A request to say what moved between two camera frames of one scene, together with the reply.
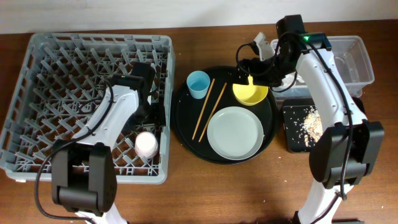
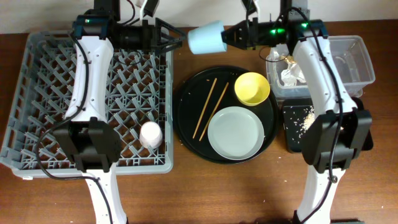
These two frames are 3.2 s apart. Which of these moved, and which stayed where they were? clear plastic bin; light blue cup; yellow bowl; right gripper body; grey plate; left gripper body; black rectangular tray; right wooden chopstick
Moved: left gripper body; light blue cup; right gripper body
Stayed: clear plastic bin; grey plate; black rectangular tray; right wooden chopstick; yellow bowl
